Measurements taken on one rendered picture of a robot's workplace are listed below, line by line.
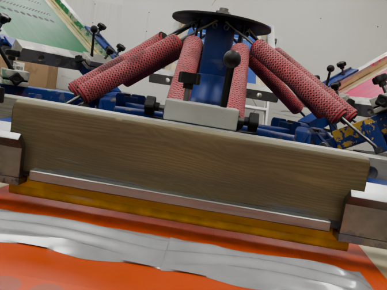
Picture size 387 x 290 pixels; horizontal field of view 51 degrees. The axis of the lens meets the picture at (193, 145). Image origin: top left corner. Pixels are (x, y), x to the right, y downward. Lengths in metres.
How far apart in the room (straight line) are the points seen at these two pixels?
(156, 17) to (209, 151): 4.28
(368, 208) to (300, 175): 0.07
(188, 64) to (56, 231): 0.68
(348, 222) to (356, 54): 4.40
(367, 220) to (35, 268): 0.29
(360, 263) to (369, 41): 4.45
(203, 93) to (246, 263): 0.87
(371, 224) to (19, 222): 0.32
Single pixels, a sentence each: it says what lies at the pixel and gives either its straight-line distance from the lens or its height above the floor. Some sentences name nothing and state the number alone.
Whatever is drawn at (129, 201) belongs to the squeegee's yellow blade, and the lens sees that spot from 0.43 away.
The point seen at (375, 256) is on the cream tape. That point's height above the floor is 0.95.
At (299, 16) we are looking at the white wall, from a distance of 4.69.
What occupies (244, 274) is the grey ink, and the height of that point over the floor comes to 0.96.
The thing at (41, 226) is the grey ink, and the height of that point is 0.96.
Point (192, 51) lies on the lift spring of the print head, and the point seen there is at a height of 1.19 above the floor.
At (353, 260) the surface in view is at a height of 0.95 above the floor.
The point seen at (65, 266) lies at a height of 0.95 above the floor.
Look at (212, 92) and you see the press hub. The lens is 1.19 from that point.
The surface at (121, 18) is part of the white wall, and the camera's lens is 4.73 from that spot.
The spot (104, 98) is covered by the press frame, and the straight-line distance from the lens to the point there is 1.06.
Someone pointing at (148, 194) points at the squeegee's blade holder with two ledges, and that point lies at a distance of 0.40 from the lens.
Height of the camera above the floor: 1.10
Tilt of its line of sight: 8 degrees down
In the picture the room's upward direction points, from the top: 9 degrees clockwise
